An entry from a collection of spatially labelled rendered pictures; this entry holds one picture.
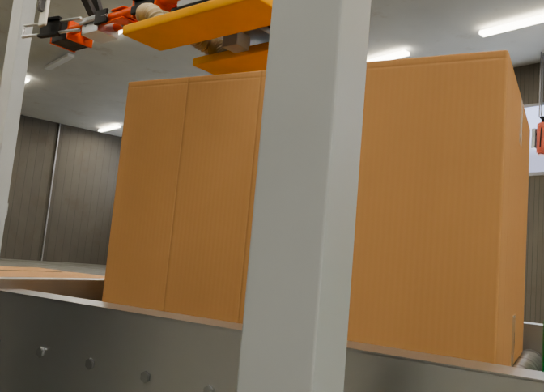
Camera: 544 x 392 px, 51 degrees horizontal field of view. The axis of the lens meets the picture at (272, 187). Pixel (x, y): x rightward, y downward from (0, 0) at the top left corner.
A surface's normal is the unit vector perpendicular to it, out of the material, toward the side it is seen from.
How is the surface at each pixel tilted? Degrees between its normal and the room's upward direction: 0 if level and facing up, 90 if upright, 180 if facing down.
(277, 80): 90
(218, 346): 90
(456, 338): 90
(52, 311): 90
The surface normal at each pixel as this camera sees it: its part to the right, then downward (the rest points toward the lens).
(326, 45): -0.48, -0.15
